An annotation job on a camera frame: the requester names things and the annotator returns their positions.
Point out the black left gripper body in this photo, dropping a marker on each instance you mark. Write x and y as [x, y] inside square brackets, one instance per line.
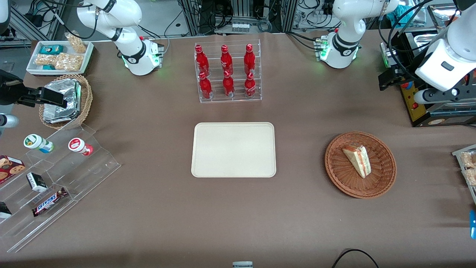
[408, 66]

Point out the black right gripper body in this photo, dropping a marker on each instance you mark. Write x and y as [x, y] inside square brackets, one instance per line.
[8, 91]

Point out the triangle sandwich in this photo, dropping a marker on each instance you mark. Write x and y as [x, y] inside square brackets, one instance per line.
[357, 160]

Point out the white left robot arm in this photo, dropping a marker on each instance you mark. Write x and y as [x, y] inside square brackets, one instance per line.
[346, 22]

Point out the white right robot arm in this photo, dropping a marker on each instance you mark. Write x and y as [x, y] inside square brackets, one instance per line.
[130, 48]

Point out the white rectangular snack tray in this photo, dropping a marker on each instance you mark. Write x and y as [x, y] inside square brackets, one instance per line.
[32, 63]

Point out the deep wicker basket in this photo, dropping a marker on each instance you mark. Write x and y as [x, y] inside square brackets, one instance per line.
[86, 100]

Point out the round flat wicker basket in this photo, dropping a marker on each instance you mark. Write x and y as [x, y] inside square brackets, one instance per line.
[383, 178]

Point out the metal tray with snacks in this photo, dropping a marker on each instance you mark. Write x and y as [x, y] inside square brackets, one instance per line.
[469, 193]

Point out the beige plastic tray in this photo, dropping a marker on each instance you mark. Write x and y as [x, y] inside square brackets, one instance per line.
[233, 149]

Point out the foil wrapped food packs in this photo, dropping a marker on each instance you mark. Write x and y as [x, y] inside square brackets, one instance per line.
[68, 95]

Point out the small box with green light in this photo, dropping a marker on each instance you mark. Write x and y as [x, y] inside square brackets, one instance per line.
[385, 56]

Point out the small teal snack pack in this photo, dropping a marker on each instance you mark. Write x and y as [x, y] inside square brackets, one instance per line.
[48, 67]

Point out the clear bag of nuts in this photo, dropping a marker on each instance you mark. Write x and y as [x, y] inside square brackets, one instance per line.
[44, 59]
[76, 42]
[68, 62]

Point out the steel food pan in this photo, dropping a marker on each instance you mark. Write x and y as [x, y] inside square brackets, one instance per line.
[427, 39]

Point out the black food warmer appliance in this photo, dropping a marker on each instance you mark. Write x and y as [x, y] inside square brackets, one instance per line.
[424, 115]

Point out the green lid yogurt cup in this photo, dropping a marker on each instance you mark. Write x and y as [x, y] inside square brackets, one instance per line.
[35, 142]

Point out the teal snack box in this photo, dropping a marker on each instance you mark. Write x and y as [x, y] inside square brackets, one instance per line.
[51, 49]

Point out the red lid yogurt cup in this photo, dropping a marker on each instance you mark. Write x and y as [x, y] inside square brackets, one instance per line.
[79, 145]

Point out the teal cloth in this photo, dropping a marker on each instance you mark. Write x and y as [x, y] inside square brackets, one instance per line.
[399, 15]

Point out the red cookie box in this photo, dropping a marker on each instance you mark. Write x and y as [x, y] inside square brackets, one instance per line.
[9, 167]

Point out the clear acrylic step shelf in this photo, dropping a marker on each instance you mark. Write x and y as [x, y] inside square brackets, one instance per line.
[85, 175]

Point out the small black white box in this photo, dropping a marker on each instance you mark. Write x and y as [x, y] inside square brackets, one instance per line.
[36, 182]

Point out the Snickers chocolate bar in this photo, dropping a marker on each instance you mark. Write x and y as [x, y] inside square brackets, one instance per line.
[49, 201]

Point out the clear bag of snacks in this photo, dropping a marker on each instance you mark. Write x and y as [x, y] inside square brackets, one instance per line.
[469, 159]
[471, 177]

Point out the black snack box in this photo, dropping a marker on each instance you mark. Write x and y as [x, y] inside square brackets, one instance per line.
[4, 210]

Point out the red cola bottle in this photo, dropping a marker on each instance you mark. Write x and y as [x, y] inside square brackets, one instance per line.
[205, 88]
[202, 61]
[250, 87]
[249, 60]
[228, 86]
[226, 61]

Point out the clear acrylic bottle rack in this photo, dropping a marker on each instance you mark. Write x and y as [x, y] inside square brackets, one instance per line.
[238, 97]

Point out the blue plastic object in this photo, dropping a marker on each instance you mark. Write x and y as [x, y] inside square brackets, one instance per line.
[473, 225]

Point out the grey device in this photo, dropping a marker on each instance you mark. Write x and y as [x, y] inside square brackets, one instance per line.
[242, 264]

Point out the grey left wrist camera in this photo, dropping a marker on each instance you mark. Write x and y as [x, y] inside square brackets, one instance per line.
[433, 96]

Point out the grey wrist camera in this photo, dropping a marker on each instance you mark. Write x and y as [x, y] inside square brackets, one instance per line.
[433, 96]
[8, 120]

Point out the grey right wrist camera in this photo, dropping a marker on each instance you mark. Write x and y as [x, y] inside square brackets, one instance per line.
[8, 120]

